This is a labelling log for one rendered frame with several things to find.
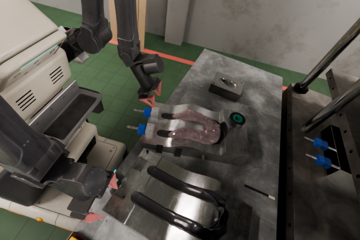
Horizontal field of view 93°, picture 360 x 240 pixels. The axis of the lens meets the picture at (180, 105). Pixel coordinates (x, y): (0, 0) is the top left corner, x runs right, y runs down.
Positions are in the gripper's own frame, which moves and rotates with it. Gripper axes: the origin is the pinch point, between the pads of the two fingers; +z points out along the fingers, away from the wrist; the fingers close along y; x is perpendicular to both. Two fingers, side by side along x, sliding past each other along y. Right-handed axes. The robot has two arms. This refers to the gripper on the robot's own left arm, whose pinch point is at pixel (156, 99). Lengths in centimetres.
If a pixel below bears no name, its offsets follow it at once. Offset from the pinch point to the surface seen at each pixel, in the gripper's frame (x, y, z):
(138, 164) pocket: 4.6, -25.5, 12.6
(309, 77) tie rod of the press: -81, 68, 49
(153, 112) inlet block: 6.3, 1.0, 9.6
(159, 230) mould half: -10.3, -44.9, 17.8
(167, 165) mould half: -7.1, -23.2, 16.0
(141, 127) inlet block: 9.4, -8.5, 9.5
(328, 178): -72, -7, 50
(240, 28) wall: -32, 241, 74
